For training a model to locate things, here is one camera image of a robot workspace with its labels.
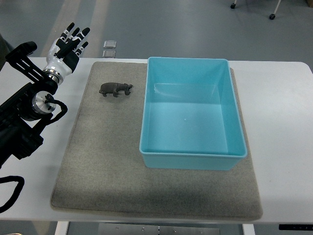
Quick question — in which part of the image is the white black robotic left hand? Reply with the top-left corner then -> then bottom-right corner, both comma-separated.
44,23 -> 90,77

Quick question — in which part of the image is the brown toy hippo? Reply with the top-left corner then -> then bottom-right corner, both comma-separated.
99,82 -> 133,97

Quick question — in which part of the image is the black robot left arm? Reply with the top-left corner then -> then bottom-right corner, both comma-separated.
0,41 -> 68,164

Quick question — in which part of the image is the blue plastic box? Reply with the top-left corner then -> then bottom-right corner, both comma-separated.
139,57 -> 247,170

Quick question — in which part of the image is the lower metal floor plate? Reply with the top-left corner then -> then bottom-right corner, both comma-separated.
102,50 -> 116,58

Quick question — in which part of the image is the beige felt mat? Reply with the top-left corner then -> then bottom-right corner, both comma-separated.
50,62 -> 263,220

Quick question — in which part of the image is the white table leg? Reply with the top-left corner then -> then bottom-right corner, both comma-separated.
55,221 -> 69,235

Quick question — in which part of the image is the grey metal table crossbar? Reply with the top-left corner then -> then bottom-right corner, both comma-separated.
98,223 -> 221,235

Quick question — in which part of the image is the black table control panel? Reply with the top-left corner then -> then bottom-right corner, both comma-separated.
279,224 -> 313,231

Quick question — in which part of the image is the black braided cable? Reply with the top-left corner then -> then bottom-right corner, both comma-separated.
0,175 -> 25,213

